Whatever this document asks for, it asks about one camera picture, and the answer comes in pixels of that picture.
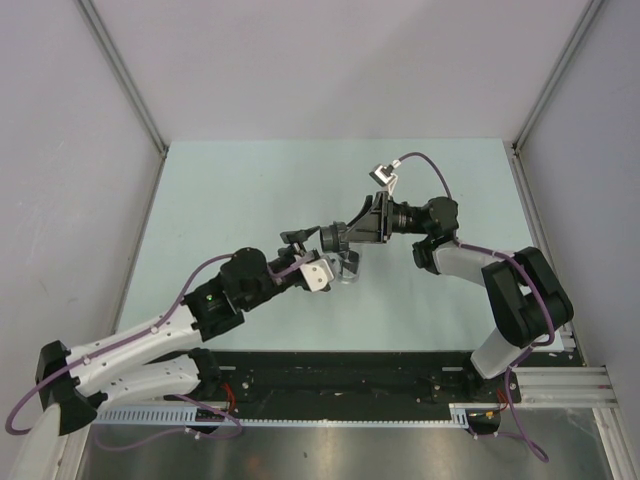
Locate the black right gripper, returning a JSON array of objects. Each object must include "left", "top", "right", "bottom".
[{"left": 335, "top": 190, "right": 431, "bottom": 243}]

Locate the dark grey threaded ring nut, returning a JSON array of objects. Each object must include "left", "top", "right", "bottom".
[{"left": 319, "top": 222, "right": 345, "bottom": 253}]

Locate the clear elbow fitting with grey nut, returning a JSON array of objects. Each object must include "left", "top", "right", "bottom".
[{"left": 336, "top": 223, "right": 362, "bottom": 284}]

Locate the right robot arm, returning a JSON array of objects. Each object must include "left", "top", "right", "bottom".
[{"left": 322, "top": 192, "right": 574, "bottom": 401}]

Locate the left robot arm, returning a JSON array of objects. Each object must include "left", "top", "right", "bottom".
[{"left": 36, "top": 227, "right": 333, "bottom": 436}]

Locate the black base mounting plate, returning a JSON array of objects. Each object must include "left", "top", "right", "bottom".
[{"left": 190, "top": 351, "right": 521, "bottom": 415}]

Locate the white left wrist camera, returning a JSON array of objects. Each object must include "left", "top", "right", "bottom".
[{"left": 299, "top": 256, "right": 335, "bottom": 293}]

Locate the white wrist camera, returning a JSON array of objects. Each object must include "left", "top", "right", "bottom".
[
  {"left": 299, "top": 256, "right": 335, "bottom": 293},
  {"left": 369, "top": 159, "right": 401, "bottom": 196}
]

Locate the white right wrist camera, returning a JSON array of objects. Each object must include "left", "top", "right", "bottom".
[{"left": 369, "top": 159, "right": 401, "bottom": 196}]

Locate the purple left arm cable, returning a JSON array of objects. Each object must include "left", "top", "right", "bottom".
[{"left": 5, "top": 252, "right": 311, "bottom": 437}]

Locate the right aluminium frame post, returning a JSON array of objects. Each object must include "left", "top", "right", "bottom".
[{"left": 514, "top": 0, "right": 609, "bottom": 151}]

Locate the aluminium frame post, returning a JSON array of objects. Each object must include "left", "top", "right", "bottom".
[
  {"left": 74, "top": 0, "right": 169, "bottom": 156},
  {"left": 514, "top": 0, "right": 609, "bottom": 151}
]

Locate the white slotted cable duct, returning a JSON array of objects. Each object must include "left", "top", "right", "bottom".
[{"left": 94, "top": 402, "right": 500, "bottom": 428}]

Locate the left aluminium frame post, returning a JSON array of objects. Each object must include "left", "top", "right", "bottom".
[{"left": 74, "top": 0, "right": 169, "bottom": 156}]

